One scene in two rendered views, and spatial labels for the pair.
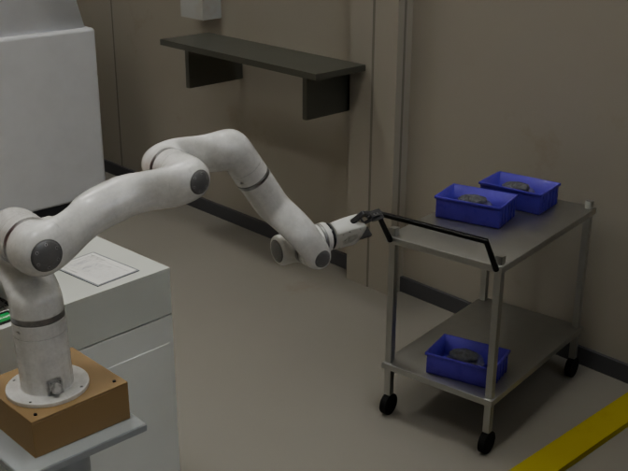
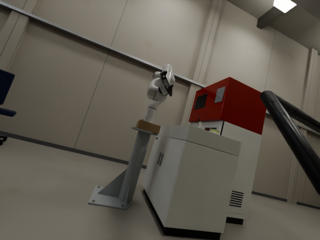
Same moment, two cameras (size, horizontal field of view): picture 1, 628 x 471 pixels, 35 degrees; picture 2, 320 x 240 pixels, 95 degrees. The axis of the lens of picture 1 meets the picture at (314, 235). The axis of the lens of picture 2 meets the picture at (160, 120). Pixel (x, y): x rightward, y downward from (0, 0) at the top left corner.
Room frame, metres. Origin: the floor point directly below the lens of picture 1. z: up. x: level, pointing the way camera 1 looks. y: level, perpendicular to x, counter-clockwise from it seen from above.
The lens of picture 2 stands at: (3.04, -0.87, 0.75)
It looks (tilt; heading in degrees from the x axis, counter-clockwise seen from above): 8 degrees up; 120
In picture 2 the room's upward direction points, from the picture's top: 16 degrees clockwise
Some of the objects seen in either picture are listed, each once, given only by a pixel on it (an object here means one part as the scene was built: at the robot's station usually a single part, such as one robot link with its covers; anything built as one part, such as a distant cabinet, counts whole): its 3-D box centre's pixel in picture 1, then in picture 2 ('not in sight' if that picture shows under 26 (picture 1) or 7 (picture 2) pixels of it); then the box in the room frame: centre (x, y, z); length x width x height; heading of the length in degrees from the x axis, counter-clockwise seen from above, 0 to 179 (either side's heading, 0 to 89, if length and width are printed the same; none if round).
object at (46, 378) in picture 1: (43, 351); (149, 116); (2.03, 0.62, 1.01); 0.19 x 0.19 x 0.18
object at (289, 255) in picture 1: (298, 245); (161, 93); (2.47, 0.04, 1.09); 0.13 x 0.09 x 0.08; 124
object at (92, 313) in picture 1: (58, 278); (205, 140); (2.71, 0.76, 0.89); 0.62 x 0.35 x 0.14; 46
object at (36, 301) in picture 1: (25, 262); (156, 101); (2.05, 0.65, 1.22); 0.19 x 0.12 x 0.24; 37
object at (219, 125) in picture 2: not in sight; (201, 134); (2.51, 1.39, 1.02); 0.81 x 0.03 x 0.40; 136
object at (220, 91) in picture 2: not in sight; (224, 110); (2.73, 1.62, 1.52); 0.81 x 0.75 x 0.60; 136
